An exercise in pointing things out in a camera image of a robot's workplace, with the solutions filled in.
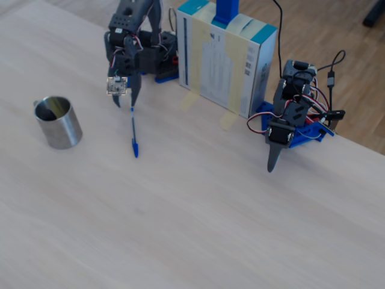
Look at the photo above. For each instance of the grey leader gripper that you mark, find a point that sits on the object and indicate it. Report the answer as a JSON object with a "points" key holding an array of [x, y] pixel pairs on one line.
{"points": [[279, 135]]}

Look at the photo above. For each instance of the dark grey follower gripper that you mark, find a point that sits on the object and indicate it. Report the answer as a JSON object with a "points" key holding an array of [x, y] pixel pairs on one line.
{"points": [[136, 85]]}

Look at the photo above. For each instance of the blue ballpoint pen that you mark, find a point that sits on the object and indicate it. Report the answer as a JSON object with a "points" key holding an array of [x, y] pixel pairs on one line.
{"points": [[135, 147]]}

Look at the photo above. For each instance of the dark grey follower robot arm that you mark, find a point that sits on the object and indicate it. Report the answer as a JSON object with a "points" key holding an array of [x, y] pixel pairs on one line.
{"points": [[155, 24]]}

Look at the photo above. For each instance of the silver metal cup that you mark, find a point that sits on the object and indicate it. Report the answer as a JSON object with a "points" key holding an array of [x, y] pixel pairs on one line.
{"points": [[63, 129]]}

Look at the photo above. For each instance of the small red connector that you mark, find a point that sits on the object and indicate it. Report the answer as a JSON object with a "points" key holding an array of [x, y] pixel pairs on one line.
{"points": [[174, 60]]}

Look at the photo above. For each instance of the yellow masking tape strip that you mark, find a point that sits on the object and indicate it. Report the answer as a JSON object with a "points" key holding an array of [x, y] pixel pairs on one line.
{"points": [[198, 60], [233, 90]]}

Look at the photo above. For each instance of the yellow and black marker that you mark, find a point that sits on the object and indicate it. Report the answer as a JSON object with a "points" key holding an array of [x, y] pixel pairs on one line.
{"points": [[48, 114]]}

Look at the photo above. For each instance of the white and teal cardboard box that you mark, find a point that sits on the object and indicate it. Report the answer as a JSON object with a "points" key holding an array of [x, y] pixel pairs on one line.
{"points": [[216, 69]]}

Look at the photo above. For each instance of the black object on floor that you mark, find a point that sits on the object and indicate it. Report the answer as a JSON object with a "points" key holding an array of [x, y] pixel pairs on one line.
{"points": [[376, 15]]}

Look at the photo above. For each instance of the small camera circuit board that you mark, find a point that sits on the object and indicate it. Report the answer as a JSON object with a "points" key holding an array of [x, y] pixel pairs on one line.
{"points": [[116, 85]]}

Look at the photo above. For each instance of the blue follower arm base plate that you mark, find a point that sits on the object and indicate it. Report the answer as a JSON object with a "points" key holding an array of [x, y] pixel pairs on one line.
{"points": [[164, 79]]}

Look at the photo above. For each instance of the blue leader arm base plate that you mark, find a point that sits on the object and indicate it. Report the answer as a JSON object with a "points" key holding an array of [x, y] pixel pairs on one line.
{"points": [[306, 132]]}

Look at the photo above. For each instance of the blue upright post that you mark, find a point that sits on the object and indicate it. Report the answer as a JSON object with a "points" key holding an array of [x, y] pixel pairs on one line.
{"points": [[225, 9]]}

